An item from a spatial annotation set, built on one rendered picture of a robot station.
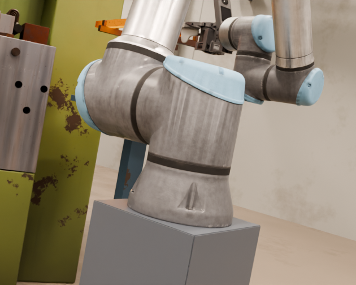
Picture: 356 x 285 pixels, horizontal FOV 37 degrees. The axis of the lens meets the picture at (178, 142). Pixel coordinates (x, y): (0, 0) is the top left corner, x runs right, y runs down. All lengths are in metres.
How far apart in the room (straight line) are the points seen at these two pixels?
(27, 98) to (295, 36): 1.01
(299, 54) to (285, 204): 3.59
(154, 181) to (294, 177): 3.87
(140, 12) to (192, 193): 0.38
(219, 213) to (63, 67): 1.34
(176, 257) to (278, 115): 4.03
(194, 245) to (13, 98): 1.20
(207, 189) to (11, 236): 1.20
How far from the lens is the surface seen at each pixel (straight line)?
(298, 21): 1.23
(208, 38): 1.53
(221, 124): 0.89
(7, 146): 1.92
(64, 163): 2.16
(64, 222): 2.21
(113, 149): 5.91
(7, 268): 2.02
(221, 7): 1.55
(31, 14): 2.46
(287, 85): 1.28
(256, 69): 1.34
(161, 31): 1.05
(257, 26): 1.34
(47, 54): 1.91
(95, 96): 1.03
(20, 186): 1.94
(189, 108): 0.88
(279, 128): 4.81
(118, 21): 1.81
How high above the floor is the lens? 0.78
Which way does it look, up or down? 4 degrees down
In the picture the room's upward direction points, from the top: 10 degrees clockwise
